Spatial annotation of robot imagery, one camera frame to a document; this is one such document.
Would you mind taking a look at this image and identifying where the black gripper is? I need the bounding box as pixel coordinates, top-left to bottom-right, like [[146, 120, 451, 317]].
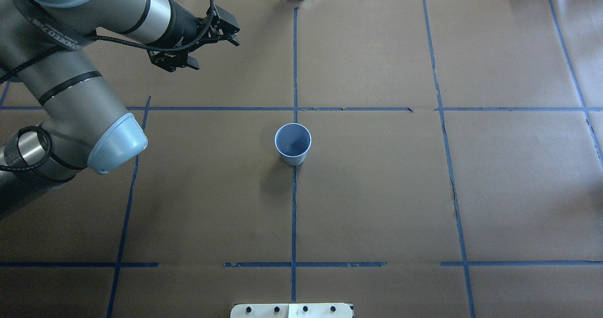
[[148, 4, 240, 72]]

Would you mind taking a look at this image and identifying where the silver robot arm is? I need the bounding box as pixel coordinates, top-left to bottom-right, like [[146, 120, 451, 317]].
[[1, 0, 240, 219]]

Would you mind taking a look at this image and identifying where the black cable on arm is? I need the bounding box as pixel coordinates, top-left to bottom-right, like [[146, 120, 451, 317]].
[[0, 0, 217, 172]]

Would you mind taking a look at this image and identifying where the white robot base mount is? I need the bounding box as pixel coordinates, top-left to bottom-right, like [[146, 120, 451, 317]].
[[230, 302, 355, 318]]

